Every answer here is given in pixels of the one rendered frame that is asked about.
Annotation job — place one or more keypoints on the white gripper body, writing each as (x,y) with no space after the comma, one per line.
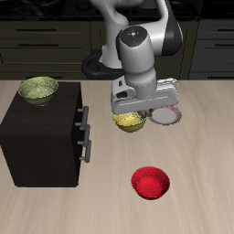
(146,100)

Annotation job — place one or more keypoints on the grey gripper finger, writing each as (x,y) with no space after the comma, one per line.
(151,112)
(143,114)

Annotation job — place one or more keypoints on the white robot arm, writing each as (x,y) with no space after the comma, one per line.
(137,55)

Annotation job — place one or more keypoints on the white plate with red rim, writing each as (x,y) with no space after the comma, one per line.
(164,116)

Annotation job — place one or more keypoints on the yellow bowl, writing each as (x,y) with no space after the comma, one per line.
(130,122)

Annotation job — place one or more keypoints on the red bowl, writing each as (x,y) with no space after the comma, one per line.
(150,183)

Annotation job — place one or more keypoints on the green bowl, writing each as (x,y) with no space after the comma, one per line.
(38,89)

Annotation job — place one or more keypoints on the dark wooden cabinet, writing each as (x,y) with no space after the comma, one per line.
(42,134)

